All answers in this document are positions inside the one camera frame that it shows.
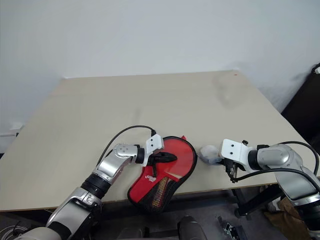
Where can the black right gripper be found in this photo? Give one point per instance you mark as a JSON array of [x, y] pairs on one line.
[[230, 168]]

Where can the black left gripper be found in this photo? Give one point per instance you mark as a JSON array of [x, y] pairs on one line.
[[153, 159]]

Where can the white paper wad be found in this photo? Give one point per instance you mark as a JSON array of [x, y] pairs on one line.
[[209, 153]]

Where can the red table tennis paddle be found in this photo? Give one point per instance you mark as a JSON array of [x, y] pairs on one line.
[[181, 155]]

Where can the black red paddle case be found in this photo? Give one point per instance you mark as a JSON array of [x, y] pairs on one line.
[[143, 186]]

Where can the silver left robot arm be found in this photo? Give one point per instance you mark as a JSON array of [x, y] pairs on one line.
[[107, 167]]

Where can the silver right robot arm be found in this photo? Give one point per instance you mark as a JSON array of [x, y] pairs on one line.
[[287, 165]]

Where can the green circuit board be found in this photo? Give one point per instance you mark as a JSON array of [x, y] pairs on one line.
[[228, 228]]

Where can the large dark rounded shape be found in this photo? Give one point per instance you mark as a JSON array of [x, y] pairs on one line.
[[191, 228]]

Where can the small dark rounded shape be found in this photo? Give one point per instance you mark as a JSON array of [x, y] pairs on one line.
[[133, 233]]

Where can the brown paper bag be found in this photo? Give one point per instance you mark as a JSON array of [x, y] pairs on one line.
[[293, 220]]

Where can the grey robot torso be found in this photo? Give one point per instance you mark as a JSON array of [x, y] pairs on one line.
[[37, 234]]

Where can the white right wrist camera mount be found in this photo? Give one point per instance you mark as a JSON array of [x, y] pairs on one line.
[[233, 150]]

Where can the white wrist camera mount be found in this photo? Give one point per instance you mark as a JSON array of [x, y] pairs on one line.
[[153, 145], [233, 150]]

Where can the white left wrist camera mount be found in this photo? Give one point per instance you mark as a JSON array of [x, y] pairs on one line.
[[153, 145]]

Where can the black table frame leg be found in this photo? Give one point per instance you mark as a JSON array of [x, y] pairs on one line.
[[252, 202]]

